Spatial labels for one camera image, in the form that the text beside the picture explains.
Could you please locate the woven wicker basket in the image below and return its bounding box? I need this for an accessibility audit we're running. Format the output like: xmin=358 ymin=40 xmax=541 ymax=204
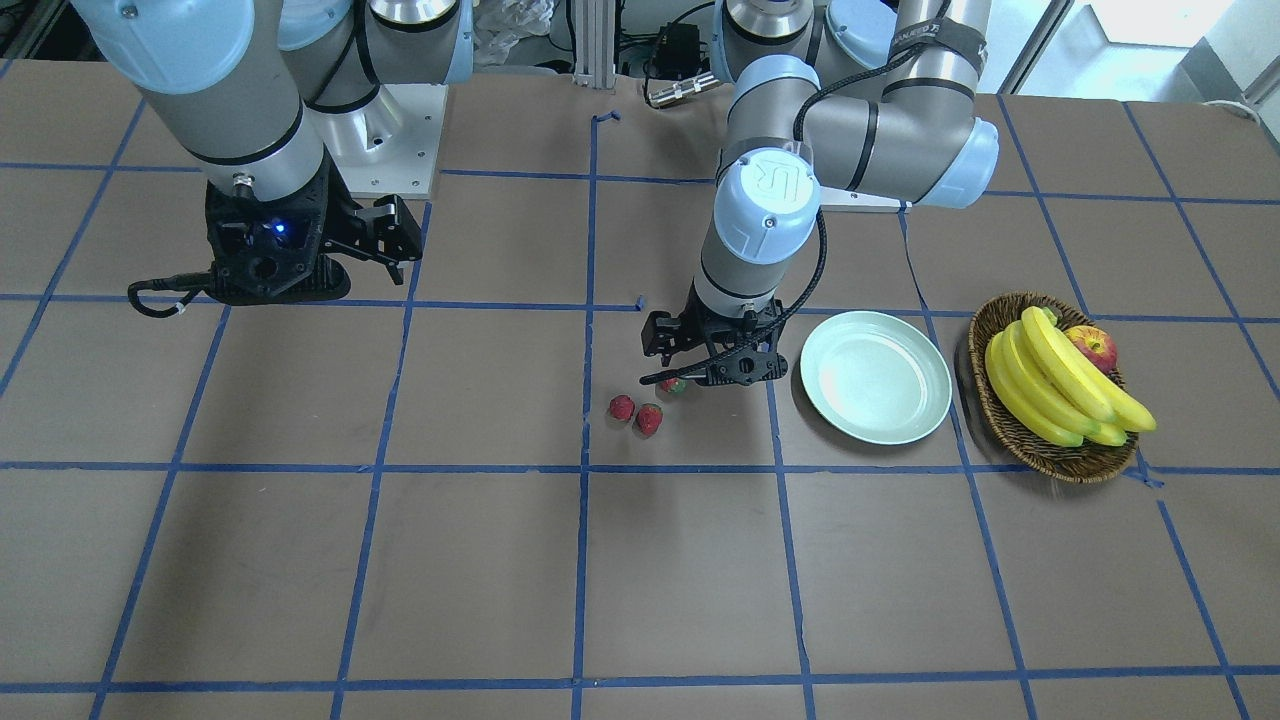
xmin=955 ymin=291 xmax=1139 ymax=484

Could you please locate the red yellow apple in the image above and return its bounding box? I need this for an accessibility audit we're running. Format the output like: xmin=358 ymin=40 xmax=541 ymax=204
xmin=1064 ymin=325 xmax=1117 ymax=374

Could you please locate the round red strawberry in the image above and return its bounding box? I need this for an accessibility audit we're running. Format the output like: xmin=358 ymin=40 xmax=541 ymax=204
xmin=607 ymin=395 xmax=637 ymax=423

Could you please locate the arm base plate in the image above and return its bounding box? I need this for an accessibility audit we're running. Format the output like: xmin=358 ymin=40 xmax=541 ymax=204
xmin=307 ymin=85 xmax=449 ymax=201
xmin=820 ymin=192 xmax=913 ymax=213

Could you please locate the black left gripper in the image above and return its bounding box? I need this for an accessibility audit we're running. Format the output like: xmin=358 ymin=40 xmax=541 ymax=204
xmin=680 ymin=288 xmax=788 ymax=387

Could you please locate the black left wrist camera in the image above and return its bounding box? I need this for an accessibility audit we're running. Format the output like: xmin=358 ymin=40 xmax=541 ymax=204
xmin=641 ymin=310 xmax=704 ymax=368

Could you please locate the yellow banana bunch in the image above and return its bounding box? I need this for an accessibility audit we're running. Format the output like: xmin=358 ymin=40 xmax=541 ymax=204
xmin=986 ymin=306 xmax=1157 ymax=448

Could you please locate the pointed red strawberry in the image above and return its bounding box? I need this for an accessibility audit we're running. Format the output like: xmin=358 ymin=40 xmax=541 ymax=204
xmin=634 ymin=404 xmax=664 ymax=437

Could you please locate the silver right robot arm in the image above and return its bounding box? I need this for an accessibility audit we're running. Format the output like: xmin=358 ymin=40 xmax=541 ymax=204
xmin=74 ymin=1 xmax=475 ymax=318

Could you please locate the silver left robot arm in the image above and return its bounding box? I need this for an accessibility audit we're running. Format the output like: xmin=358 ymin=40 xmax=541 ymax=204
xmin=641 ymin=1 xmax=998 ymax=386

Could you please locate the pale green plate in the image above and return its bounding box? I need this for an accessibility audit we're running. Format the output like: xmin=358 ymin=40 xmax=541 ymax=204
xmin=800 ymin=311 xmax=954 ymax=446

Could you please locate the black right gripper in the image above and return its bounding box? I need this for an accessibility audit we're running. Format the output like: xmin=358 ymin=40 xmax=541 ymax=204
xmin=205 ymin=152 xmax=351 ymax=306

